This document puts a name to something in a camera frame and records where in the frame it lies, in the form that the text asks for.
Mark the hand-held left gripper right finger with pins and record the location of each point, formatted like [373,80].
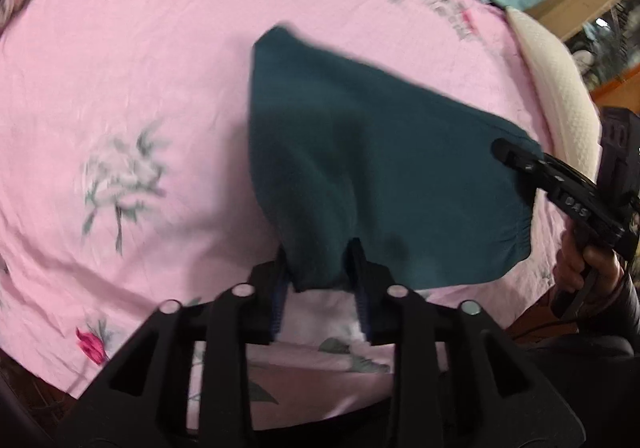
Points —
[362,310]

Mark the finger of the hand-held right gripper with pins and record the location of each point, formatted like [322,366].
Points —
[515,159]

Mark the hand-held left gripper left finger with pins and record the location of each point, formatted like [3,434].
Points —
[280,300]

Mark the teal pants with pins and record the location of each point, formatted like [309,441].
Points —
[375,153]

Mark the person's right forearm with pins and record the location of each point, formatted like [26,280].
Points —
[627,308]

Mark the person's right hand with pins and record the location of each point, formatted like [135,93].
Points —
[602,262]

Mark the white quilted pillow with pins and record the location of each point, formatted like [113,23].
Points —
[555,73]

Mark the glass display shelf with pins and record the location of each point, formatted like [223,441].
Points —
[615,43]

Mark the person's dark clothing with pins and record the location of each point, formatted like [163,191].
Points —
[580,378]

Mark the pink floral bed sheet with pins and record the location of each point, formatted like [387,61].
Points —
[125,53]

